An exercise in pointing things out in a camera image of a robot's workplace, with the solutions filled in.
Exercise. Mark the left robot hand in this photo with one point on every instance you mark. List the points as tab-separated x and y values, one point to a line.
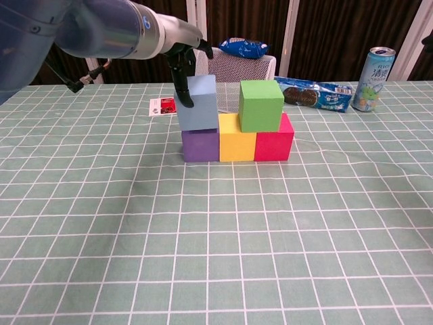
182	37

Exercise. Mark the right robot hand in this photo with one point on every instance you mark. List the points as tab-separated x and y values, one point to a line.
429	42

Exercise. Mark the light blue foam cube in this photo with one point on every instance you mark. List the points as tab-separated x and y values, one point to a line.
201	108

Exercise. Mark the green foam cube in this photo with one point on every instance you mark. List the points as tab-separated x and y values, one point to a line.
260	108

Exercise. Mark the purple foam cube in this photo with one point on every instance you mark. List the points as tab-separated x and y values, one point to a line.
199	145

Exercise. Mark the yellow foam cube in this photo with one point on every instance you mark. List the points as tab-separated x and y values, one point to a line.
236	145

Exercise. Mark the magenta foam cube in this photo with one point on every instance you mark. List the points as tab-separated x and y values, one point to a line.
274	145

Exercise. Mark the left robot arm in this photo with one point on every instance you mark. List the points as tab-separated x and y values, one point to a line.
84	30

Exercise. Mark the small blue cookie packet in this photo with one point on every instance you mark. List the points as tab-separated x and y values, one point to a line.
243	49

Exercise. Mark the light blue drink can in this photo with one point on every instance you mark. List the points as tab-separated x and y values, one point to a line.
370	81

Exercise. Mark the red and white card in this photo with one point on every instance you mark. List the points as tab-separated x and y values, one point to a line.
162	105

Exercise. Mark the long blue cookie package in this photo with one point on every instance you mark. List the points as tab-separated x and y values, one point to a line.
304	96

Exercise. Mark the green checked tablecloth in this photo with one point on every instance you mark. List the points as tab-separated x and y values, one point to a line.
216	237

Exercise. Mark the white frame post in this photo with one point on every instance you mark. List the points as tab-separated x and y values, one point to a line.
416	40
194	13
94	71
289	34

